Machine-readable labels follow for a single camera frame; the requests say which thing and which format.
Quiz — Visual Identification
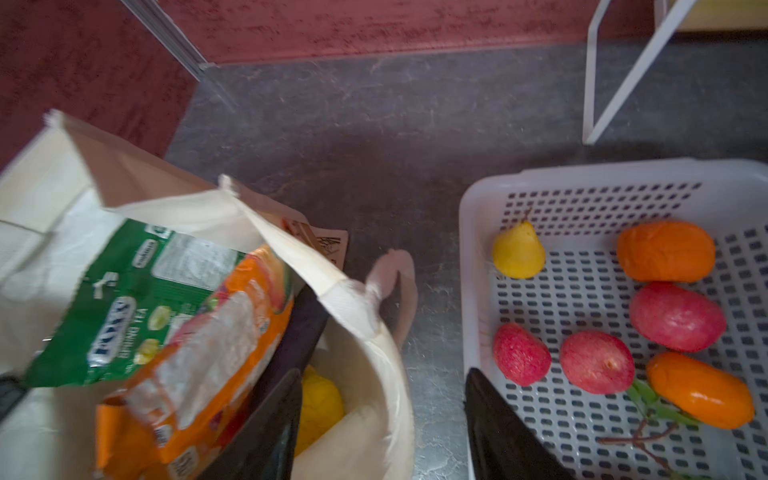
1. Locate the orange Fox's candy bag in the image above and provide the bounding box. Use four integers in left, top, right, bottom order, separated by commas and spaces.
95, 245, 294, 479

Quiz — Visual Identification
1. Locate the green leafy sprig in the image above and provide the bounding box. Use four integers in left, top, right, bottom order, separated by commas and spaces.
596, 379, 706, 479

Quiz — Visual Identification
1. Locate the purple eggplant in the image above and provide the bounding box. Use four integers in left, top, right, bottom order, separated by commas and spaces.
248, 286, 330, 413

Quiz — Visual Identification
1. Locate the red apple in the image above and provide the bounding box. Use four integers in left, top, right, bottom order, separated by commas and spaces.
629, 282, 727, 353
493, 324, 552, 386
560, 330, 635, 395

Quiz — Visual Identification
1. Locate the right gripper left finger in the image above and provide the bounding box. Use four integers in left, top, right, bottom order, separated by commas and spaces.
199, 369, 302, 480

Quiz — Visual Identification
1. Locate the yellow pear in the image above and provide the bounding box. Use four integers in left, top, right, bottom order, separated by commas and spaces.
491, 220, 546, 280

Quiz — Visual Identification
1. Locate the yellow lemon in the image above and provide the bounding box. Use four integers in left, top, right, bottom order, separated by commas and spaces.
294, 366, 345, 456

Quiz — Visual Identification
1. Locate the small orange tangerine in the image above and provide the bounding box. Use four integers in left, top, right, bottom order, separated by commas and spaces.
646, 352, 755, 430

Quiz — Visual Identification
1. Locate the green Fox's candy bag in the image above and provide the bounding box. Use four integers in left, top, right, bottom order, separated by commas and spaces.
24, 220, 245, 387

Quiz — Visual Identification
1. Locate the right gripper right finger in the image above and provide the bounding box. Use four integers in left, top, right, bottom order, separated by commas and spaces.
464, 367, 573, 480

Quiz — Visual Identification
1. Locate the cream canvas tote bag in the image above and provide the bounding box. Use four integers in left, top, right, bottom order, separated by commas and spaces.
1, 110, 418, 479

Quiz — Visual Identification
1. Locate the red apple back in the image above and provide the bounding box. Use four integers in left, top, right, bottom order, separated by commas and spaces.
629, 282, 727, 353

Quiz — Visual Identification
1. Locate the red apple middle left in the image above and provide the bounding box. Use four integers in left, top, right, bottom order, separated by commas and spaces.
493, 324, 552, 386

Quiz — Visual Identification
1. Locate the orange fruit back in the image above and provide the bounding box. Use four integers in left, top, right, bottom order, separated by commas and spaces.
617, 221, 716, 283

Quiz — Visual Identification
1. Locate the white plastic basket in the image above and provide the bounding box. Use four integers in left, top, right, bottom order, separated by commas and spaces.
459, 159, 767, 479

